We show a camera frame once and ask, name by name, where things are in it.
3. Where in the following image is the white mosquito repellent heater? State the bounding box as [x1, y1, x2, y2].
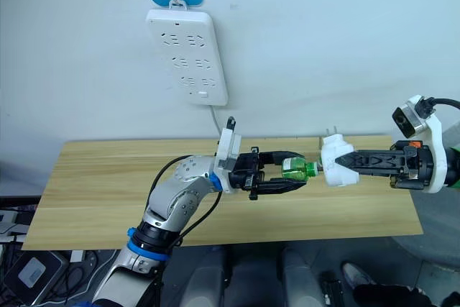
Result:
[319, 125, 361, 189]

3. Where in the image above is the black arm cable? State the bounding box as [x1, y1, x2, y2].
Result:
[418, 96, 460, 111]
[144, 155, 224, 307]

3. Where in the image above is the white power strip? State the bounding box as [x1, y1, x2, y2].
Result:
[145, 0, 230, 107]

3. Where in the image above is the small black device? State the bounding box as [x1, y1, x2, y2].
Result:
[319, 272, 343, 307]

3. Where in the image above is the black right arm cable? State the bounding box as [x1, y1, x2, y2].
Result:
[418, 96, 460, 111]

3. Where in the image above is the black box with grey square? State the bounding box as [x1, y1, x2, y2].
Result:
[2, 249, 70, 306]

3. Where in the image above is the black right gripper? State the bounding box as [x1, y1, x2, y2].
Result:
[335, 141, 435, 191]

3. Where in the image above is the white power strip cable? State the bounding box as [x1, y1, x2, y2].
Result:
[210, 104, 224, 136]

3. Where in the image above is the green liquid repellent bottle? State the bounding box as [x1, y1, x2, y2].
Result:
[280, 157, 319, 182]

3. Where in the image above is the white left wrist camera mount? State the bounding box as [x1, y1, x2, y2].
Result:
[213, 116, 243, 193]

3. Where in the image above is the black trouser leg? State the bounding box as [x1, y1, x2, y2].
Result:
[353, 283, 443, 307]

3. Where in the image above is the grey white shoe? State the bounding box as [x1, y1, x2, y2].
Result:
[341, 262, 377, 290]

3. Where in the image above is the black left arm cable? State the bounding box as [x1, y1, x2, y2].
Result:
[144, 155, 224, 307]

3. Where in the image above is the dark grey rounded shape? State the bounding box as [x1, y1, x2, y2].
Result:
[281, 245, 325, 307]

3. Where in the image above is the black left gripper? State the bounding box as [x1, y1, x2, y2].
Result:
[228, 147, 307, 202]

